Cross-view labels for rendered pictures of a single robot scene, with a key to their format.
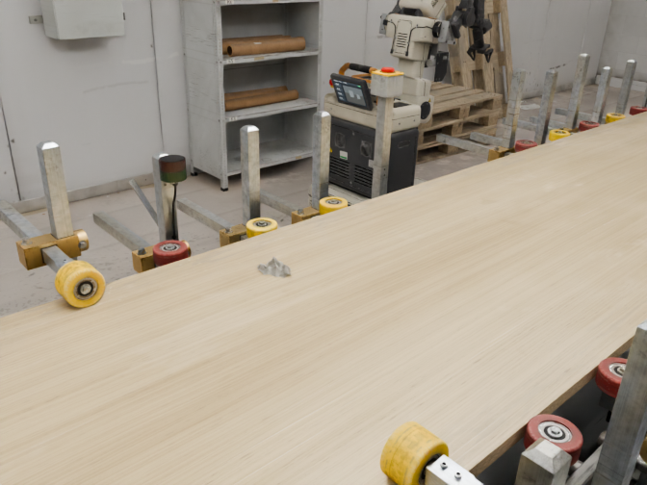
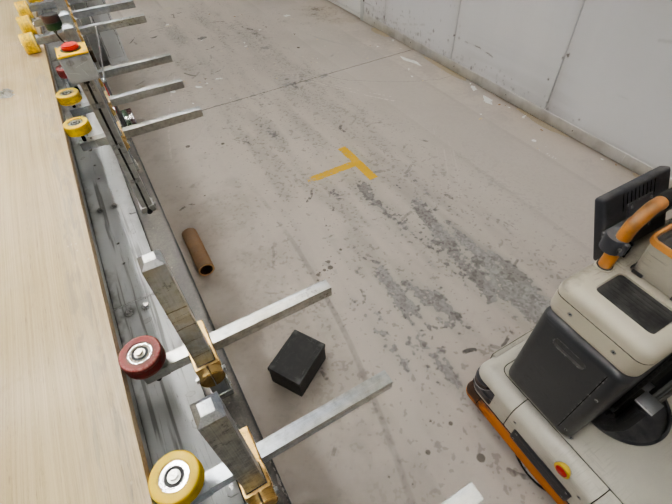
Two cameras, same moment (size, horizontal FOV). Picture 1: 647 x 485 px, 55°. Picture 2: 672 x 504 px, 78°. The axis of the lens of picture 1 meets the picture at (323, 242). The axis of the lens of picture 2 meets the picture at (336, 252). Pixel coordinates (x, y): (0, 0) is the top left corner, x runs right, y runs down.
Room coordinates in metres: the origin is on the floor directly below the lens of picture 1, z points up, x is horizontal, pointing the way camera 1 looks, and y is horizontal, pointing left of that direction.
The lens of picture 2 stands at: (2.77, -1.06, 1.62)
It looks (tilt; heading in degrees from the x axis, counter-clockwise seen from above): 48 degrees down; 105
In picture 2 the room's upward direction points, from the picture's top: 3 degrees counter-clockwise
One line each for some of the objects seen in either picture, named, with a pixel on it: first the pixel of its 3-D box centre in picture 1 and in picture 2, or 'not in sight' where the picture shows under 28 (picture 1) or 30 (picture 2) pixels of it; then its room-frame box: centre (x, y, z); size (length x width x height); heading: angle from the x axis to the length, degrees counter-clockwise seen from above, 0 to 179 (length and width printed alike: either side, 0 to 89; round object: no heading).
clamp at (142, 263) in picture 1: (163, 256); not in sight; (1.36, 0.40, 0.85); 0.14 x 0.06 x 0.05; 133
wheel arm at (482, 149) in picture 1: (480, 149); (243, 328); (2.44, -0.63, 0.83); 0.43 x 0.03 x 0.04; 43
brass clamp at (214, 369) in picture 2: (503, 153); (203, 354); (2.38, -0.71, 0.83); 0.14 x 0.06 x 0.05; 133
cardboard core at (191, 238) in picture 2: not in sight; (197, 251); (1.69, 0.20, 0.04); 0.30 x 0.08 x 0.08; 133
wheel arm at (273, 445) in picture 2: (513, 146); (294, 434); (2.61, -0.81, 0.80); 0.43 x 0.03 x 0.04; 43
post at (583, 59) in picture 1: (573, 110); not in sight; (2.73, -1.09, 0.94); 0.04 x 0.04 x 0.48; 43
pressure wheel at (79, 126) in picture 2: (332, 218); (82, 136); (1.61, -0.02, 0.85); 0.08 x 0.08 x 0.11
